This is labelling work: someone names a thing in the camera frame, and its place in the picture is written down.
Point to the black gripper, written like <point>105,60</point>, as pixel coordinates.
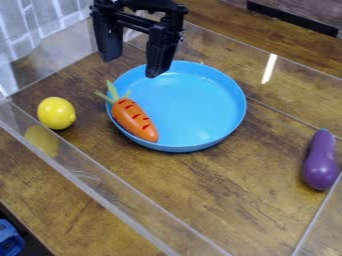
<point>164,39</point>

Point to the orange toy carrot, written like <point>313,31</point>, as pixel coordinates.
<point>129,114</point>

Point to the blue plastic plate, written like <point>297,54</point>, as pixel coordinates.
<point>194,102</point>

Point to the white checkered curtain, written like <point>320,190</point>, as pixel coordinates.
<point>30,20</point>

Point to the yellow toy lemon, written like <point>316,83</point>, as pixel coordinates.
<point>57,113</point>

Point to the purple toy eggplant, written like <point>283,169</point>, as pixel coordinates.
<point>321,168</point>

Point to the blue plastic object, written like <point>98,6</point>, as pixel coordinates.
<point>11,241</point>

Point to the clear acrylic enclosure wall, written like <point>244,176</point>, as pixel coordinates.
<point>100,196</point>

